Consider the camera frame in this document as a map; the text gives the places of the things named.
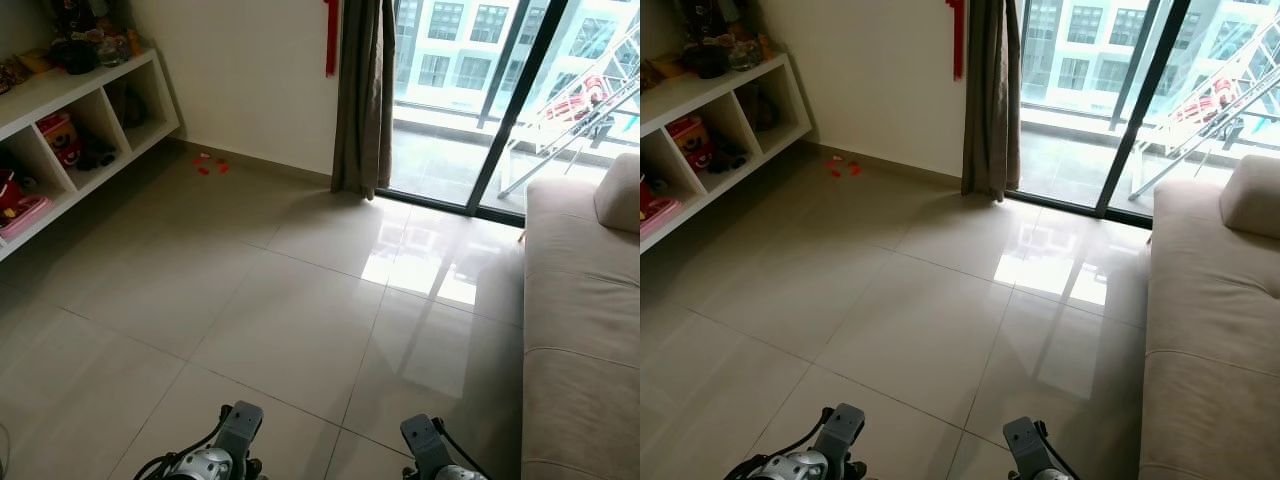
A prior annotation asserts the black sliding door frame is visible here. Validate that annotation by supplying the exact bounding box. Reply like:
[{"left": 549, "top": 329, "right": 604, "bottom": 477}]
[
  {"left": 1005, "top": 0, "right": 1191, "bottom": 229},
  {"left": 378, "top": 0, "right": 571, "bottom": 226}
]

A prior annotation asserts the black bag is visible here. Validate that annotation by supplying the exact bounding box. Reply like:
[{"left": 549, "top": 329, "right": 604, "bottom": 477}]
[
  {"left": 683, "top": 45, "right": 731, "bottom": 79},
  {"left": 50, "top": 38, "right": 101, "bottom": 76}
]

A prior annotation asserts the red hanging ornament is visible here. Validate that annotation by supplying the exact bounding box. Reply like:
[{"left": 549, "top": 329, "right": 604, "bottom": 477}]
[
  {"left": 323, "top": 0, "right": 339, "bottom": 78},
  {"left": 947, "top": 0, "right": 966, "bottom": 81}
]

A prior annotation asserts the beige sofa back cushion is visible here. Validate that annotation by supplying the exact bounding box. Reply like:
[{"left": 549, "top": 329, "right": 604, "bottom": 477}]
[
  {"left": 1218, "top": 155, "right": 1280, "bottom": 239},
  {"left": 594, "top": 152, "right": 641, "bottom": 234}
]

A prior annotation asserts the red cloth on rack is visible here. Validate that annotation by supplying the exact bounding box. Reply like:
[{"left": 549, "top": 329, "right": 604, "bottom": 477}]
[
  {"left": 545, "top": 75, "right": 611, "bottom": 121},
  {"left": 1170, "top": 75, "right": 1236, "bottom": 126}
]

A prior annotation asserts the grey-brown curtain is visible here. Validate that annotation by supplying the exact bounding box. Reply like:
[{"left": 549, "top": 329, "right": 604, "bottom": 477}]
[
  {"left": 332, "top": 0, "right": 396, "bottom": 201},
  {"left": 962, "top": 0, "right": 1021, "bottom": 203}
]

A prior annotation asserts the white clothes drying rack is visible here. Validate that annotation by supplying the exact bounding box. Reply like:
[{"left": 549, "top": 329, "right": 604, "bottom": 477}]
[
  {"left": 1130, "top": 20, "right": 1280, "bottom": 201},
  {"left": 497, "top": 20, "right": 641, "bottom": 199}
]

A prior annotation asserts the beige fabric sofa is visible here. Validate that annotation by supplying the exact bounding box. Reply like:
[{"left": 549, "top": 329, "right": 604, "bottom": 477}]
[
  {"left": 1140, "top": 155, "right": 1280, "bottom": 480},
  {"left": 520, "top": 152, "right": 641, "bottom": 480}
]

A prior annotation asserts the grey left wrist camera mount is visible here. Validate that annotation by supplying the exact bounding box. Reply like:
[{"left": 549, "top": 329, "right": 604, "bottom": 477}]
[
  {"left": 818, "top": 403, "right": 867, "bottom": 459},
  {"left": 218, "top": 402, "right": 266, "bottom": 461}
]

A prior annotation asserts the white cubby shelf unit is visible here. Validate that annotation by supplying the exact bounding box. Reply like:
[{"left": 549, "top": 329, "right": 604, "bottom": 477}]
[
  {"left": 0, "top": 48, "right": 181, "bottom": 263},
  {"left": 640, "top": 55, "right": 813, "bottom": 251}
]

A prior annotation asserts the red toy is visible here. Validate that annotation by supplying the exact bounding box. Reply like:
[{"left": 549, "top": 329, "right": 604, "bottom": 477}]
[
  {"left": 667, "top": 115, "right": 713, "bottom": 169},
  {"left": 37, "top": 112, "right": 83, "bottom": 166}
]

